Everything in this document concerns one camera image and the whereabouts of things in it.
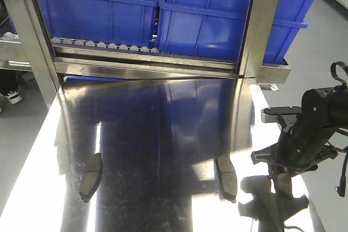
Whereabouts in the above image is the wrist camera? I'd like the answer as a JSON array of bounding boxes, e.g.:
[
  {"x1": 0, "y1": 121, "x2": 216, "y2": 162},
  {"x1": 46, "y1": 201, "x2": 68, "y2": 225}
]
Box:
[{"x1": 261, "y1": 106, "x2": 302, "y2": 124}]

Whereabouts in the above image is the large blue plastic bin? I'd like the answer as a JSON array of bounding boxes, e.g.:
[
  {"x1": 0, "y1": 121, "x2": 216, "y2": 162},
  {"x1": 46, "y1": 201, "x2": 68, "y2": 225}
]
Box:
[{"x1": 157, "y1": 0, "x2": 314, "y2": 64}]

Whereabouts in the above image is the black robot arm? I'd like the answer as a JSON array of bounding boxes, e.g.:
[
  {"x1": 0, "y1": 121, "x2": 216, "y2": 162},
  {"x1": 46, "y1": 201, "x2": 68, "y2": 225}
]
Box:
[{"x1": 251, "y1": 86, "x2": 347, "y2": 198}]

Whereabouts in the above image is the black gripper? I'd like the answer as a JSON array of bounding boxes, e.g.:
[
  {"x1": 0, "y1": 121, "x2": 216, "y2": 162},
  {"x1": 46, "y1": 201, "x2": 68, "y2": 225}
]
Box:
[{"x1": 251, "y1": 119, "x2": 338, "y2": 200}]

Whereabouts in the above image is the blue bin at left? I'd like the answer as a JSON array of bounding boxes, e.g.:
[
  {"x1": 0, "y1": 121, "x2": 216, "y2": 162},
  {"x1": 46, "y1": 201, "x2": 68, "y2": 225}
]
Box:
[{"x1": 38, "y1": 0, "x2": 159, "y2": 47}]

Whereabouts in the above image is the stainless steel rack frame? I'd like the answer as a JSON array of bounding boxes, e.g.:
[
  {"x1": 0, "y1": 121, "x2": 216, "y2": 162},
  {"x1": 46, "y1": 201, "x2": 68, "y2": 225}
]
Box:
[{"x1": 4, "y1": 0, "x2": 290, "y2": 97}]

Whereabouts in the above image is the grey brake pad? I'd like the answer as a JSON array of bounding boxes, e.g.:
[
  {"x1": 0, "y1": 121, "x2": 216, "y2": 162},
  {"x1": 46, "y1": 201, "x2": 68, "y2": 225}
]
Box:
[
  {"x1": 78, "y1": 153, "x2": 103, "y2": 203},
  {"x1": 215, "y1": 154, "x2": 238, "y2": 203}
]

